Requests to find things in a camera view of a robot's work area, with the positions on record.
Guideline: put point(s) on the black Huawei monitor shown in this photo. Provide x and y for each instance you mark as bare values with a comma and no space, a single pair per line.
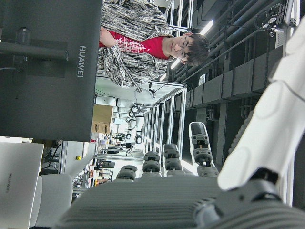
47,95

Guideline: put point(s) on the ceiling light tube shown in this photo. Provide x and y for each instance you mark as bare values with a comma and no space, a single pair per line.
175,63
206,27

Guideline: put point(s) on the person in red shirt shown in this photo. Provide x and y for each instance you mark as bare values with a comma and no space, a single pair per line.
143,45

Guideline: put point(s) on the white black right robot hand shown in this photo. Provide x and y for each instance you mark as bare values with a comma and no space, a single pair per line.
155,205

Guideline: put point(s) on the silver Huawei laptop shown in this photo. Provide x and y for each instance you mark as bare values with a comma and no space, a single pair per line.
16,186

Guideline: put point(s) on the white chair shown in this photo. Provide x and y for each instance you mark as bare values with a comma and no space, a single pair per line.
54,190

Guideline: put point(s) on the aluminium frame rack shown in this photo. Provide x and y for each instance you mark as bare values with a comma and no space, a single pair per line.
184,114

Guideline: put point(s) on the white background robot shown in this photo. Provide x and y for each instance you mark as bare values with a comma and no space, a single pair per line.
139,124

